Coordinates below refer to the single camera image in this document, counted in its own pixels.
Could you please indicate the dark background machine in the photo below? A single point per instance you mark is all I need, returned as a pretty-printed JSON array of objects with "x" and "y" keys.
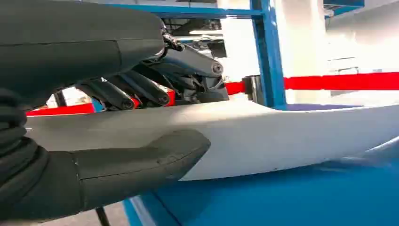
[{"x": 199, "y": 23}]

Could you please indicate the blue overhead beam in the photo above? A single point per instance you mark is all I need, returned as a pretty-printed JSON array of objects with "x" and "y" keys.
[{"x": 343, "y": 6}]

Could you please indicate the white curved panel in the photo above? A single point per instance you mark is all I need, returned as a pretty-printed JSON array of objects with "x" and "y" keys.
[{"x": 280, "y": 140}]

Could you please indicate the ribbed grey left arm sleeve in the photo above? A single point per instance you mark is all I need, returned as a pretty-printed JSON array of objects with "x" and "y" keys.
[{"x": 15, "y": 137}]

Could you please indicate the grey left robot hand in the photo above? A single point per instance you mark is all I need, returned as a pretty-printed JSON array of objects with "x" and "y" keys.
[{"x": 62, "y": 46}]

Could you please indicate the black barrier stanchion post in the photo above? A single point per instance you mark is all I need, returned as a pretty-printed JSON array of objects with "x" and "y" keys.
[{"x": 252, "y": 89}]

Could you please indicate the black thin leg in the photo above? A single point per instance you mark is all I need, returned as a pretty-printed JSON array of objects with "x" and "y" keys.
[{"x": 103, "y": 218}]

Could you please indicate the red barrier belt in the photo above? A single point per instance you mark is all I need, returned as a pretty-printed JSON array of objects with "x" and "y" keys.
[
  {"x": 343, "y": 81},
  {"x": 62, "y": 109}
]

